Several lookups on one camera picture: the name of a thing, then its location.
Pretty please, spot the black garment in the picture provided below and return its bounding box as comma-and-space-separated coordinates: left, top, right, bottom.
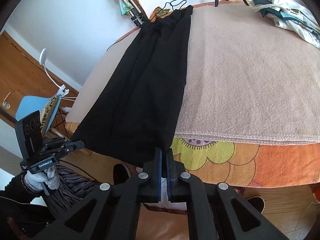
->
72, 6, 193, 167

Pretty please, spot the pile of clothes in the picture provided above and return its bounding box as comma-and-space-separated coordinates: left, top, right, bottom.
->
251, 0, 319, 48

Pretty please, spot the left gloved hand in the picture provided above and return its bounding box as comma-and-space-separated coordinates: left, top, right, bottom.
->
24, 166, 60, 192

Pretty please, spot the patterned cloth on chair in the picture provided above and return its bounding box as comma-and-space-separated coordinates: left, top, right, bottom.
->
40, 96, 58, 135

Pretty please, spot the light blue chair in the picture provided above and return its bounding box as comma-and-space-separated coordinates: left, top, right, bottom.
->
15, 95, 61, 132

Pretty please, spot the white desk lamp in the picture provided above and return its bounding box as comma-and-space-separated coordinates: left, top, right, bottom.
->
39, 48, 70, 98

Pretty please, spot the orange floral bed sheet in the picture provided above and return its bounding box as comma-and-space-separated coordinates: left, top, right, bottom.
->
65, 0, 320, 189

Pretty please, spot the black shoe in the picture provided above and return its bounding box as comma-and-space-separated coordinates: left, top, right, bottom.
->
246, 196, 265, 213

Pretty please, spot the beige fleece blanket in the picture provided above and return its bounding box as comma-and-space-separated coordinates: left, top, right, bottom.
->
67, 3, 319, 148

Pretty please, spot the folded silver tripod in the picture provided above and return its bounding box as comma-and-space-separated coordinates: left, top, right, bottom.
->
123, 0, 150, 27

